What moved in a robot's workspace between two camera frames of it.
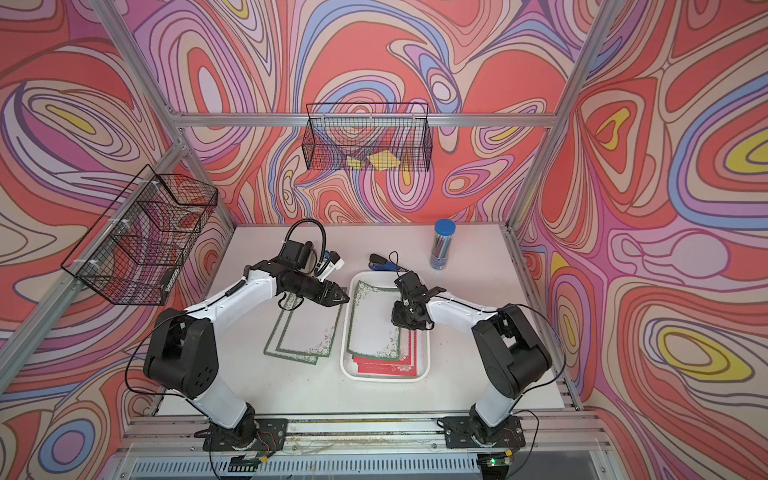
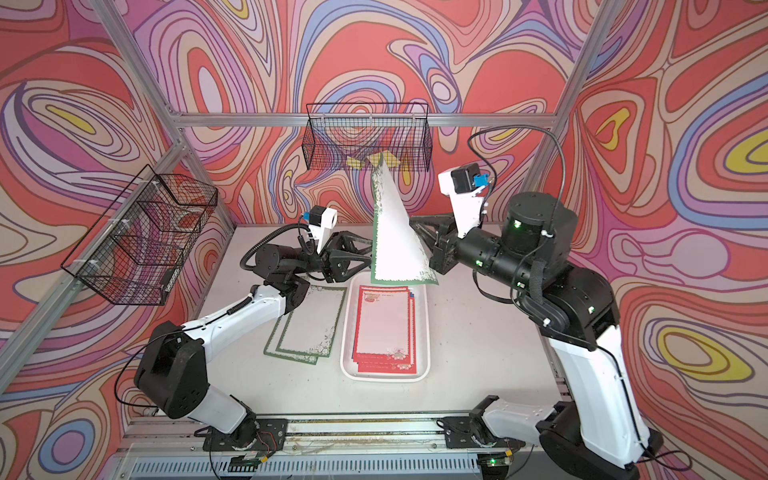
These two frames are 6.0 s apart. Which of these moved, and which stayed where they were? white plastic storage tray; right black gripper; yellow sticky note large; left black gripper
Moved: left black gripper; right black gripper
Stayed: white plastic storage tray; yellow sticky note large
